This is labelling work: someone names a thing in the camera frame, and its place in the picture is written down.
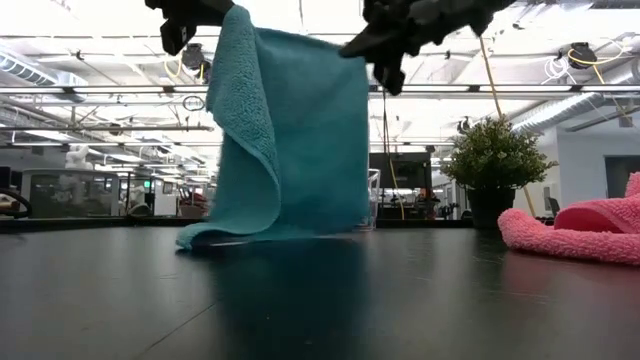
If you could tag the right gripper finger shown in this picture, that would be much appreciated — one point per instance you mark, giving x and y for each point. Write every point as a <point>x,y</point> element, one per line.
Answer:
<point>370,46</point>
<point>392,75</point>

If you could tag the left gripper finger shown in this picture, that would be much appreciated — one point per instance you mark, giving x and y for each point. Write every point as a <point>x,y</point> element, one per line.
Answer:
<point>177,37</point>

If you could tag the teal microfiber towel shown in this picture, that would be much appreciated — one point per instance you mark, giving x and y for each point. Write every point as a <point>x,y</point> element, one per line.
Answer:
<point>310,150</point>

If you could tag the clear plastic bin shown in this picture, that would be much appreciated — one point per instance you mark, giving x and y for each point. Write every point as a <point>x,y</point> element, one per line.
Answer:
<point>375,200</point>

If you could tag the pink microfiber towel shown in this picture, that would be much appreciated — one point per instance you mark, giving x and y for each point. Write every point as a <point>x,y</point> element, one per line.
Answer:
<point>575,240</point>

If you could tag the black monitor screen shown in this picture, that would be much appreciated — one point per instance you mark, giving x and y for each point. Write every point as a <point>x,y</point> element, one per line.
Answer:
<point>405,170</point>

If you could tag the small green potted plant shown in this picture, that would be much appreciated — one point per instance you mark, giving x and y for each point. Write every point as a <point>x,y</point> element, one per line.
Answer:
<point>495,155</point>

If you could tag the white figure statue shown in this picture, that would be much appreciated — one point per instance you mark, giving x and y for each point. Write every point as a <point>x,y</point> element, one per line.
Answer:
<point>78,159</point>

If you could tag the glass walled booth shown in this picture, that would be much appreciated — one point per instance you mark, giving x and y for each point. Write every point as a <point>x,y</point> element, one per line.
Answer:
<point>70,192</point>

